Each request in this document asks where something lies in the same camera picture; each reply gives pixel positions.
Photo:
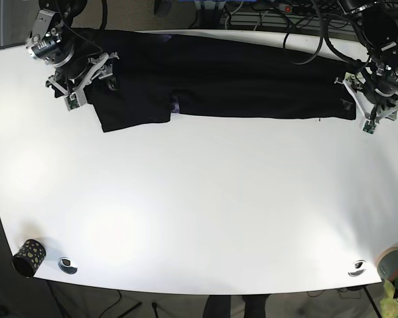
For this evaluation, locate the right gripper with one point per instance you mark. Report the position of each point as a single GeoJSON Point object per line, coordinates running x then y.
{"type": "Point", "coordinates": [69, 82]}

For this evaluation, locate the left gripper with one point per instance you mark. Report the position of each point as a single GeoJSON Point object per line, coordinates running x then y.
{"type": "Point", "coordinates": [374, 102]}

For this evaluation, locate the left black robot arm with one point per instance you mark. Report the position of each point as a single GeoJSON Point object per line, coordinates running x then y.
{"type": "Point", "coordinates": [377, 31]}

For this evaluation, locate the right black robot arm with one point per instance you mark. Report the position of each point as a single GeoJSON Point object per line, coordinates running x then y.
{"type": "Point", "coordinates": [78, 59]}

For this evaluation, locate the grey tape roll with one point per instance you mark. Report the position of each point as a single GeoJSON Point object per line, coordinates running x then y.
{"type": "Point", "coordinates": [387, 264]}

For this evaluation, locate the green potted plant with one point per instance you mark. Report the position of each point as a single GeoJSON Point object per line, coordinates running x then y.
{"type": "Point", "coordinates": [389, 304]}

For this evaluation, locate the black gold-dotted cup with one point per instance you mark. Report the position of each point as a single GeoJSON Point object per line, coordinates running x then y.
{"type": "Point", "coordinates": [29, 258]}

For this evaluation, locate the right table cable grommet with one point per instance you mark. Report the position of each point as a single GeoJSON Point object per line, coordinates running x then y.
{"type": "Point", "coordinates": [357, 269]}

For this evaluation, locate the table cable grommet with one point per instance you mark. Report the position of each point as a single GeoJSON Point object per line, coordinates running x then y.
{"type": "Point", "coordinates": [67, 266]}
{"type": "Point", "coordinates": [357, 269]}

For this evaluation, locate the left table cable grommet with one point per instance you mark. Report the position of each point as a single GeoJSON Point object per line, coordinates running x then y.
{"type": "Point", "coordinates": [67, 266]}

